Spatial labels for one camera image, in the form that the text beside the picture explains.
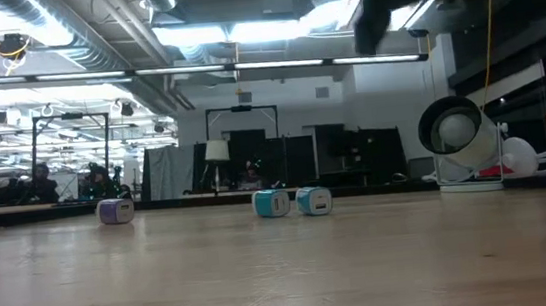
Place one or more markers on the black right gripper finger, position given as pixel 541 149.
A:
pixel 371 23

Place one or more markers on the blue charger cube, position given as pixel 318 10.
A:
pixel 314 201
pixel 271 203

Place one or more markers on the purple charger cube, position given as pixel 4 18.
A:
pixel 115 212

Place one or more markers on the long ceiling light bar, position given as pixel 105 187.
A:
pixel 169 70

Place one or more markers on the black partition panels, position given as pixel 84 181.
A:
pixel 343 156

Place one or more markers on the white spool on stand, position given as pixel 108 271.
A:
pixel 456 130

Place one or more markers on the black ceiling spotlight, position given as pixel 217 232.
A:
pixel 126 109
pixel 1 117

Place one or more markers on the white shade table lamp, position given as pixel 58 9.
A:
pixel 216 151

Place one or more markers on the person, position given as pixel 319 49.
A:
pixel 44 184
pixel 100 182
pixel 252 175

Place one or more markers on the small red object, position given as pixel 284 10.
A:
pixel 498 171

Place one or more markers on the grey curtain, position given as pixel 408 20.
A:
pixel 169 173

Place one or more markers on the black background rig frame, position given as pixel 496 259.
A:
pixel 68 116
pixel 241 108

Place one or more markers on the large silver ventilation duct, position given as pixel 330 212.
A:
pixel 93 55

